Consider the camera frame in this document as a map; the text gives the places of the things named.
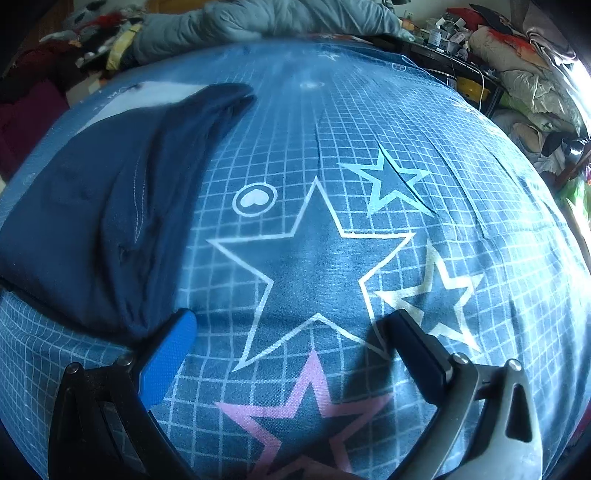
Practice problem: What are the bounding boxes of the white charging cable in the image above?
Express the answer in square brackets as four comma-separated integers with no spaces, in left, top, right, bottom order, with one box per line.
[466,64,488,112]

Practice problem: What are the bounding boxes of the clothes pile beside bed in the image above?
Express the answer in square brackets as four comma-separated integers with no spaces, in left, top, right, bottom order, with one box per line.
[1,1,146,103]

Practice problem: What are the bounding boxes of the dark navy garment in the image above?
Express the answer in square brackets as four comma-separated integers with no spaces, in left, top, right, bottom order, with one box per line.
[1,83,256,345]

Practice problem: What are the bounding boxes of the yellow round container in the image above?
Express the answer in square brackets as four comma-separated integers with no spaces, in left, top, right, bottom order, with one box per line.
[457,77,490,103]

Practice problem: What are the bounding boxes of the blue grid star bedsheet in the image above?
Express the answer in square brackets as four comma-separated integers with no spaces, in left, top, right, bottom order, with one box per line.
[1,40,590,479]

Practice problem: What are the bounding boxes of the magenta cloth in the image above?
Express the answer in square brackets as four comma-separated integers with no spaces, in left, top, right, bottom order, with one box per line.
[0,81,68,183]

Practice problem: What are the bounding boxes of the dark bedside table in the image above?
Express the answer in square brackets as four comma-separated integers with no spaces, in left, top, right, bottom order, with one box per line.
[368,35,505,117]

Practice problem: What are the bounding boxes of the grey quilted duvet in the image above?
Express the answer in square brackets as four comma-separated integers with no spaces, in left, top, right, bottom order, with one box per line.
[122,0,414,67]

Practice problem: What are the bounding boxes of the pile of bedding and clothes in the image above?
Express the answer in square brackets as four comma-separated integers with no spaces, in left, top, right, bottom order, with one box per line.
[443,4,591,176]

